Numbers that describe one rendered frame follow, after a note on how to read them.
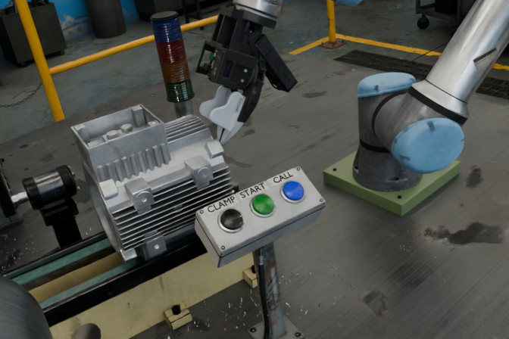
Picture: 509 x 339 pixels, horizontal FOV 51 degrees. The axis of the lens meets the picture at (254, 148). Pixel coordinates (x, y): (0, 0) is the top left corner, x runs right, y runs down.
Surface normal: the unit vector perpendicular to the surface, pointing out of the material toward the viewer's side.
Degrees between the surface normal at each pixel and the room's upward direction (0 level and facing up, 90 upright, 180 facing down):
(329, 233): 0
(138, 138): 90
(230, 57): 90
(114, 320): 90
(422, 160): 95
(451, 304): 0
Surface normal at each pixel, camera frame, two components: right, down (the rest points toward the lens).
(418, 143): 0.14, 0.54
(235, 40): 0.52, 0.35
